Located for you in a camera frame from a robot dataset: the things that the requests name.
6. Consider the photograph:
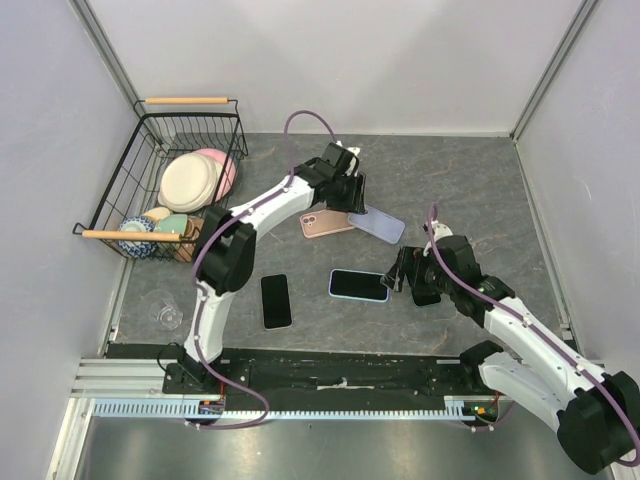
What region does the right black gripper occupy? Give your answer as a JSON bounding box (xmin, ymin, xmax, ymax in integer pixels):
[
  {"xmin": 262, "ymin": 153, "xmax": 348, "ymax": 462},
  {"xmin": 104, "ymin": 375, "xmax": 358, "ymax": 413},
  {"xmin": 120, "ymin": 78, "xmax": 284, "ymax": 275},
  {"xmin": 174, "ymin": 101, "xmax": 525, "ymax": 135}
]
[{"xmin": 380, "ymin": 245, "xmax": 456, "ymax": 295}]

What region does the blue phone black screen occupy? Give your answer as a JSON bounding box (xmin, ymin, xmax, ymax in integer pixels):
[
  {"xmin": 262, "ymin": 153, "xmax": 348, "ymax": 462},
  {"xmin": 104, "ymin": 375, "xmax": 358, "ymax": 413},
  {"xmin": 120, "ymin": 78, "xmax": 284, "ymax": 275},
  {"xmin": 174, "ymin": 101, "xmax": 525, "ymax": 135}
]
[{"xmin": 331, "ymin": 270, "xmax": 389, "ymax": 300}]

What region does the light blue phone case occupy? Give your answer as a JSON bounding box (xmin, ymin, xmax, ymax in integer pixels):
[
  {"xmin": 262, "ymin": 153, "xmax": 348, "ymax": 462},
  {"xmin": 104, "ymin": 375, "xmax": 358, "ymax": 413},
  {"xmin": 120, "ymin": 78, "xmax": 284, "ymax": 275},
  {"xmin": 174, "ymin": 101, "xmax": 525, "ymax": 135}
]
[{"xmin": 327, "ymin": 268, "xmax": 391, "ymax": 303}]

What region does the purple phone case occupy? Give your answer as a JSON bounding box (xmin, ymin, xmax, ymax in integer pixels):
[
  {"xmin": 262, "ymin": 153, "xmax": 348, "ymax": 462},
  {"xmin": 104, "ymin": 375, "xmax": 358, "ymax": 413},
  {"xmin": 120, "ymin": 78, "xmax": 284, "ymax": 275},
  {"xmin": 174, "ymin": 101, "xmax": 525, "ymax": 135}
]
[{"xmin": 347, "ymin": 206, "xmax": 405, "ymax": 245}]

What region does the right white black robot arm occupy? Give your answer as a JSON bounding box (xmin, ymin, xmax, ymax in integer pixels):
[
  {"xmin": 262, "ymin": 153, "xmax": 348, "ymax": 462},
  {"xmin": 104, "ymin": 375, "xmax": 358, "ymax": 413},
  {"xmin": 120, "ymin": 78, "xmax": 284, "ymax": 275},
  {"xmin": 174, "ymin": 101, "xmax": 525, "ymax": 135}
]
[{"xmin": 380, "ymin": 235, "xmax": 639, "ymax": 474}]

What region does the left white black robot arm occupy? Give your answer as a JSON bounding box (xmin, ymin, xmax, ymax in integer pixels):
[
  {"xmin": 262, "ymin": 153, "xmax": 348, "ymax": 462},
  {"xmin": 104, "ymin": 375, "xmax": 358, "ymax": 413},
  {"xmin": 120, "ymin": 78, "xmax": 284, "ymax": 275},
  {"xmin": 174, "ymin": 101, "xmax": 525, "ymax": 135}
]
[{"xmin": 184, "ymin": 142, "xmax": 366, "ymax": 393}]

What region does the dark green phone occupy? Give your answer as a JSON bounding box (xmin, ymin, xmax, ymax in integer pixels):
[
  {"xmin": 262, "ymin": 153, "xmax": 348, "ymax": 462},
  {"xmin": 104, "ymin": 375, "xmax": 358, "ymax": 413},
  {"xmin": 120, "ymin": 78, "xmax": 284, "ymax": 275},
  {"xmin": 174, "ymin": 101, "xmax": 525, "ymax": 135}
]
[{"xmin": 411, "ymin": 289, "xmax": 441, "ymax": 307}]

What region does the pink phone case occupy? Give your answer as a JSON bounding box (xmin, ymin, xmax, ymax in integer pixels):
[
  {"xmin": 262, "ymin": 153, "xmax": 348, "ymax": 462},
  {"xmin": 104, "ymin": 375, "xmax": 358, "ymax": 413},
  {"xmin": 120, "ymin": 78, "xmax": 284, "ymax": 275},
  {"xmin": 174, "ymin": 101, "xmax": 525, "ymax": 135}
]
[{"xmin": 300, "ymin": 210, "xmax": 354, "ymax": 239}]

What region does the white phone black screen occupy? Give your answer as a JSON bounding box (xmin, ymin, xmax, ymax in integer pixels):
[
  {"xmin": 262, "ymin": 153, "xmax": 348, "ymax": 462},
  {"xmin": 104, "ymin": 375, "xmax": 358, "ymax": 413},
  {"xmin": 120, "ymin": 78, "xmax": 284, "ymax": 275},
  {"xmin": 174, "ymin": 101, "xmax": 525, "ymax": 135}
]
[{"xmin": 260, "ymin": 274, "xmax": 293, "ymax": 330}]

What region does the pink plate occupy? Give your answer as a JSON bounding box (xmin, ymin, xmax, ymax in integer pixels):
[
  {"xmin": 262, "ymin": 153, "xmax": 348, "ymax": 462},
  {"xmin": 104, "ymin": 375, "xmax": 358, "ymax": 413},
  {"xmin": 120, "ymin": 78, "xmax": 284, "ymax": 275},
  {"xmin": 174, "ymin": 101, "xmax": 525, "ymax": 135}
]
[{"xmin": 196, "ymin": 148, "xmax": 237, "ymax": 202}]

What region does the cream plate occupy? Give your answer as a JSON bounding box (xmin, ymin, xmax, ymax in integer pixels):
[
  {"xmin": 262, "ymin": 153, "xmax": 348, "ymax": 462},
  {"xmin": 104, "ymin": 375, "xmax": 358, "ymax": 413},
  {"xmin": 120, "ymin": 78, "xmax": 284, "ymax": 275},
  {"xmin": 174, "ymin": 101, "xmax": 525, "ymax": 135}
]
[{"xmin": 158, "ymin": 152, "xmax": 222, "ymax": 213}]

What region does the brown cup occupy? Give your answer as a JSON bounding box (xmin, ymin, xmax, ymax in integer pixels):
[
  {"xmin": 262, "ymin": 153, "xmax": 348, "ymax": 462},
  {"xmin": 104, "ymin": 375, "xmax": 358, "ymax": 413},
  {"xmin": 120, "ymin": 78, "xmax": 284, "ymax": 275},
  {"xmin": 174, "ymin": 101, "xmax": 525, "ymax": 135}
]
[{"xmin": 176, "ymin": 216, "xmax": 205, "ymax": 262}]

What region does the green cup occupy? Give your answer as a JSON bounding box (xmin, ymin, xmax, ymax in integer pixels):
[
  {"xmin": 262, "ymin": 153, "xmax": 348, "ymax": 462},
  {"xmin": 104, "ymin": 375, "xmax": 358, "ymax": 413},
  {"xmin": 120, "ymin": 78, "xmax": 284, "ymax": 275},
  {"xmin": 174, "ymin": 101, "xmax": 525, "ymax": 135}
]
[{"xmin": 154, "ymin": 213, "xmax": 188, "ymax": 243}]

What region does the cream small bowl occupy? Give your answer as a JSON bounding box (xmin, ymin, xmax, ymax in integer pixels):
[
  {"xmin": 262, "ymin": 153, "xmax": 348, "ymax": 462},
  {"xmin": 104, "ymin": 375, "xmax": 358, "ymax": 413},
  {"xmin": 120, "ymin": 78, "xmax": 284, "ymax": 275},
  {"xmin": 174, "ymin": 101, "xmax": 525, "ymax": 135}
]
[{"xmin": 142, "ymin": 206, "xmax": 172, "ymax": 226}]

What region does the blue patterned bowl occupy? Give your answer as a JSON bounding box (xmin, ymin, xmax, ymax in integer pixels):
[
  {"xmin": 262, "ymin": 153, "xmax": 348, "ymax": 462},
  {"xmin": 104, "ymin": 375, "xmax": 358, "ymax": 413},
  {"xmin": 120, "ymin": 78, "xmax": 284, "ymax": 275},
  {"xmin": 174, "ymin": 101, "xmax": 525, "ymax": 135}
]
[{"xmin": 118, "ymin": 216, "xmax": 157, "ymax": 259}]

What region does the clear glass cup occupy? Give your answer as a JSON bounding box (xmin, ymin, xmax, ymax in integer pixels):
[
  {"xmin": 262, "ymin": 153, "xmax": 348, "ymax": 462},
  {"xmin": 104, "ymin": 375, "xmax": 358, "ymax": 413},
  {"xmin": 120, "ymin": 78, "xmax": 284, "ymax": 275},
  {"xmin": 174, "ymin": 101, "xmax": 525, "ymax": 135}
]
[{"xmin": 143, "ymin": 290, "xmax": 183, "ymax": 331}]

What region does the grey cable duct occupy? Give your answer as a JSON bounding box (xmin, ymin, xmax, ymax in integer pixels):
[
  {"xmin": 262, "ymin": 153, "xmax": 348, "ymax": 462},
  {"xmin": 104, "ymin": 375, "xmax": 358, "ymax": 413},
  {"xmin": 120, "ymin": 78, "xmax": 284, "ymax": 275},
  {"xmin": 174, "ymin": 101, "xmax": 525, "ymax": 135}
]
[{"xmin": 93, "ymin": 398, "xmax": 475, "ymax": 422}]

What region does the black wire basket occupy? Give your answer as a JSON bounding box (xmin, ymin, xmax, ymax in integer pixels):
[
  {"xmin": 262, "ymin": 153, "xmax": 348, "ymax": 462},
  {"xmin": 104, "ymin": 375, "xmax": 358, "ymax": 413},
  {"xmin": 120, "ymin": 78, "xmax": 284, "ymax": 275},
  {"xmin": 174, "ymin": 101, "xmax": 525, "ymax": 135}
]
[{"xmin": 72, "ymin": 98, "xmax": 248, "ymax": 262}]

